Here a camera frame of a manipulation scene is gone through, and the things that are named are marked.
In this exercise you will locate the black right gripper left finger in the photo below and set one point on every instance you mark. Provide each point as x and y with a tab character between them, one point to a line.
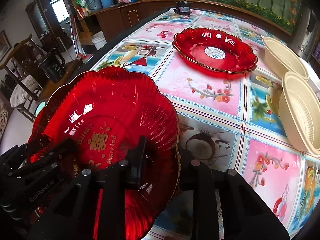
123	211

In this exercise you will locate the colourful patterned tablecloth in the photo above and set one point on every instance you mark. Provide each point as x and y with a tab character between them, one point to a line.
226	122

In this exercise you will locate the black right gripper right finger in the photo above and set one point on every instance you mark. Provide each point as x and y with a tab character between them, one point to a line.
244	214

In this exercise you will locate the beige ribbed bowl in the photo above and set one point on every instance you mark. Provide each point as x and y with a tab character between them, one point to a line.
299	113
281	59

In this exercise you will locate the dark wooden cabinet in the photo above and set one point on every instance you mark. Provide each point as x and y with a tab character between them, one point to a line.
114	20

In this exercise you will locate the small black jar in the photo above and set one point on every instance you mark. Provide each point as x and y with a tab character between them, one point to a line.
183	7

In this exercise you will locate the white plastic bucket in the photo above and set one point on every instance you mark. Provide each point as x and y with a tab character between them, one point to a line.
98	40

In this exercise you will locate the red glass plate with sticker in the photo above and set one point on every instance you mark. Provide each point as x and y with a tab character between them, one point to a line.
215	51

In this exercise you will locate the red glass plate with lettering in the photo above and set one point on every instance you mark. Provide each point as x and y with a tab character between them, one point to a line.
105	113

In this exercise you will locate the wooden chair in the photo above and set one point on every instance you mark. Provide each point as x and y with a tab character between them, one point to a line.
22	65

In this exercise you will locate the stainless steel thermos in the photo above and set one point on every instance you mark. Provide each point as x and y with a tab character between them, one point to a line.
304	36

